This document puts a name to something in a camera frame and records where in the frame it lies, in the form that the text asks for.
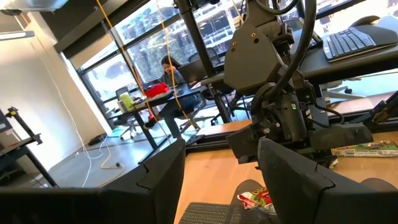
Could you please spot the green white granola bar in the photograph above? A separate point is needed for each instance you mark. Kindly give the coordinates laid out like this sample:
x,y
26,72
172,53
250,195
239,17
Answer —
x,y
367,150

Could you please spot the red bag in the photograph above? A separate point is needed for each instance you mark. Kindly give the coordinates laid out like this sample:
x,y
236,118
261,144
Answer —
x,y
157,90

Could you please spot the black office desk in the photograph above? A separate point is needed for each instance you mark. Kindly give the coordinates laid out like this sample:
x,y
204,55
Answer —
x,y
161,99

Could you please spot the person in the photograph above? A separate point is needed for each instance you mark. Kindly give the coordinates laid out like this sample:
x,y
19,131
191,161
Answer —
x,y
169,74

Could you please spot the grey office desk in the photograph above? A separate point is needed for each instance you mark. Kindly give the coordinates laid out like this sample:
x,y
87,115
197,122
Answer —
x,y
342,65

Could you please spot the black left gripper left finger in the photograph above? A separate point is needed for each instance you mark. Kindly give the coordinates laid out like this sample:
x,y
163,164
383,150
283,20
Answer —
x,y
140,199

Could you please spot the black computer keyboard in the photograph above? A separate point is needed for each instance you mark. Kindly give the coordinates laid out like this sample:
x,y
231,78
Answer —
x,y
351,42

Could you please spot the dark woven placemat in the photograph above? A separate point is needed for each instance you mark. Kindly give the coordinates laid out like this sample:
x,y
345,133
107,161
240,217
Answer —
x,y
208,214

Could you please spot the black tripod stand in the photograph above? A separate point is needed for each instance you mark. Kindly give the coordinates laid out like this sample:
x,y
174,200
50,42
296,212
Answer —
x,y
18,149

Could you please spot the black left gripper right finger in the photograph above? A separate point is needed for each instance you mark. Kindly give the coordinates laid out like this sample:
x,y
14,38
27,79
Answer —
x,y
311,202

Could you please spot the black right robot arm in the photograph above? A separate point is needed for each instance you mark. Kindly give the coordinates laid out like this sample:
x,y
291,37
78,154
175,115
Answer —
x,y
252,59

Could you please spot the wall strip lamp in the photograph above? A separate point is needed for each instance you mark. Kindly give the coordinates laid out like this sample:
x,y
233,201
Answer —
x,y
15,35

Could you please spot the metal chair base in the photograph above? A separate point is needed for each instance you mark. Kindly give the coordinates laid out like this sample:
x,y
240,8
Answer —
x,y
199,119

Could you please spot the black metal post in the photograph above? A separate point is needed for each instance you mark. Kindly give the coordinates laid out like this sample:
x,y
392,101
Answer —
x,y
199,46

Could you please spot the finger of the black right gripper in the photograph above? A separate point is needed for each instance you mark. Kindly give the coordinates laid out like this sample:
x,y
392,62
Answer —
x,y
326,160

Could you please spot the dark laptop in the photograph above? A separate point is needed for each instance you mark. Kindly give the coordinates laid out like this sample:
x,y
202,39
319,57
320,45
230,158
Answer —
x,y
192,71

